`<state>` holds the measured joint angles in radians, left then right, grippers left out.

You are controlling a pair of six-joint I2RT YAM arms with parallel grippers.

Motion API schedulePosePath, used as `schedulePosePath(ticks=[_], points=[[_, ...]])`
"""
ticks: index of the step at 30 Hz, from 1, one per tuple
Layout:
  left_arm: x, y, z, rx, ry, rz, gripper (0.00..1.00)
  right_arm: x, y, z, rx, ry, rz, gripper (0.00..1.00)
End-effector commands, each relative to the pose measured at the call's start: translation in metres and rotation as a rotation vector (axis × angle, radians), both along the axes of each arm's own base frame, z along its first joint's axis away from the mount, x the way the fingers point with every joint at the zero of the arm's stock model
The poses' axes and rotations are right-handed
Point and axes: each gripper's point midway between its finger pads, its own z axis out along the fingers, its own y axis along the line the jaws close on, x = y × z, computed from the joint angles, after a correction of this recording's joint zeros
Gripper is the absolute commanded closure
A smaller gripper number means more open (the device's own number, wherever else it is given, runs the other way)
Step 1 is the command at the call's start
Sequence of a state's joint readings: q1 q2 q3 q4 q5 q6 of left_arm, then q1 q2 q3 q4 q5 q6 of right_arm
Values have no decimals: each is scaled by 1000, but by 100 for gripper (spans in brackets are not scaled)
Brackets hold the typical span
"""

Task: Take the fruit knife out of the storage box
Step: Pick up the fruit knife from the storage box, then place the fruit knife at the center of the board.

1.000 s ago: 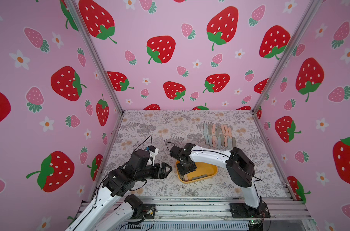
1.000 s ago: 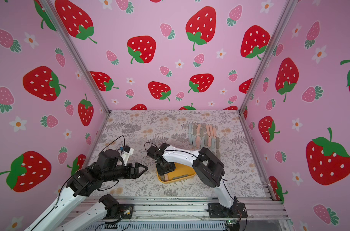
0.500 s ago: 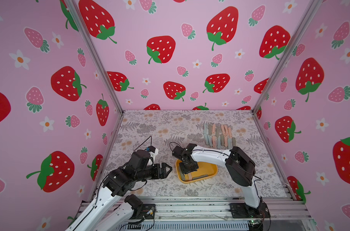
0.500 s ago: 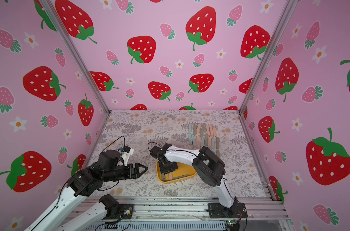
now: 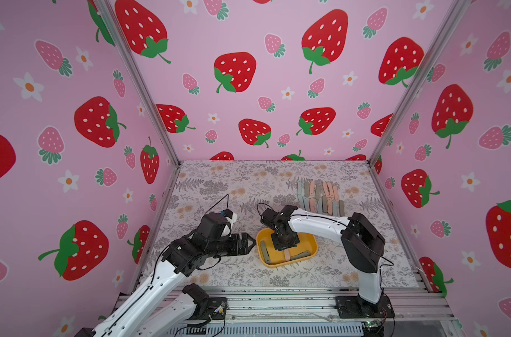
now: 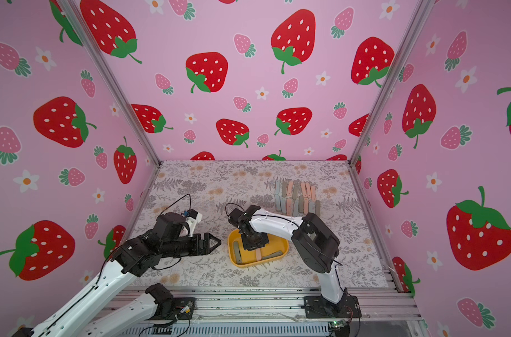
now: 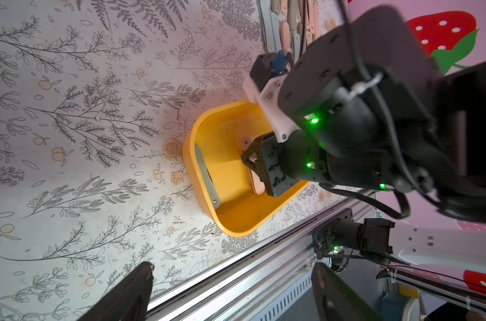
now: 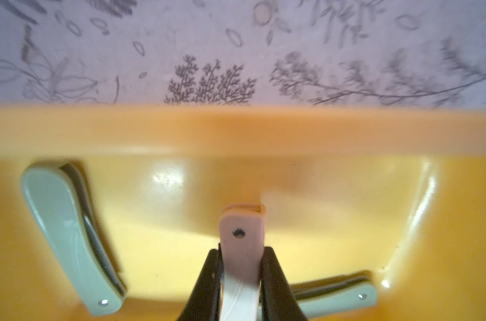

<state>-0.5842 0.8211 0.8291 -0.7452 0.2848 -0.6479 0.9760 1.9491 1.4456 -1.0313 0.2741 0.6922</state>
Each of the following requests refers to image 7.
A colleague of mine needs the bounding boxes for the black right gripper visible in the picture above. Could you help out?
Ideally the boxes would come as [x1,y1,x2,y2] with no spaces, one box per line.
[241,130,331,198]

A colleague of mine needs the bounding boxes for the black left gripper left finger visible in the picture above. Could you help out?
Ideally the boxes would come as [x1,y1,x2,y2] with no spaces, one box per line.
[78,262,154,321]

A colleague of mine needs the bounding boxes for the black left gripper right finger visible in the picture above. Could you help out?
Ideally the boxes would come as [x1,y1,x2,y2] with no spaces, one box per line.
[311,262,381,321]

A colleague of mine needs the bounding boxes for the pink folding fruit knife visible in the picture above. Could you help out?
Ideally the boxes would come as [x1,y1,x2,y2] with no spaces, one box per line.
[240,136,266,195]

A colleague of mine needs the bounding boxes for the yellow plastic storage box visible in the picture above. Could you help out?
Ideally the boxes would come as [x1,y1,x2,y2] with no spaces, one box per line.
[183,100,309,238]

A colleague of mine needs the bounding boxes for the grey green folding knife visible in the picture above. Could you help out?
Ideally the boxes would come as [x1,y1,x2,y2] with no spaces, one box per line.
[195,144,221,209]

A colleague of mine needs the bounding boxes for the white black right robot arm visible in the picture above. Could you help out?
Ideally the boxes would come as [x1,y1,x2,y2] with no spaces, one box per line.
[241,5,486,274]

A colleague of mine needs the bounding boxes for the aluminium frame rail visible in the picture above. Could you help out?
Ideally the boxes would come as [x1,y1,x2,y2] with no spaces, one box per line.
[146,192,376,321]

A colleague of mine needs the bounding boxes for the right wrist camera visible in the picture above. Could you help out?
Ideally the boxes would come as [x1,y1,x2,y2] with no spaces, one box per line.
[242,49,300,143]

